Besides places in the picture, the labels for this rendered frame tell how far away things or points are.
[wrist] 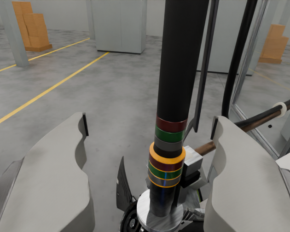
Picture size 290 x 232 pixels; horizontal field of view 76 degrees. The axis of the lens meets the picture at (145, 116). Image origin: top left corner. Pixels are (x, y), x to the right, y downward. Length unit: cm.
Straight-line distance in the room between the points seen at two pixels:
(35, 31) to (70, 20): 602
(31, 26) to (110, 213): 743
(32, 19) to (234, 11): 647
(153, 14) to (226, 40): 727
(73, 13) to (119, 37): 680
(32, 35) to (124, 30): 341
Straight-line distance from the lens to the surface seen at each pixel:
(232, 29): 582
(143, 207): 31
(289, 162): 70
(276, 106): 46
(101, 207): 205
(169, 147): 20
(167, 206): 28
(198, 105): 19
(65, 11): 1427
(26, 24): 854
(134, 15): 739
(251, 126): 38
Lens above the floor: 171
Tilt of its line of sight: 31 degrees down
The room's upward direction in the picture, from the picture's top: 2 degrees clockwise
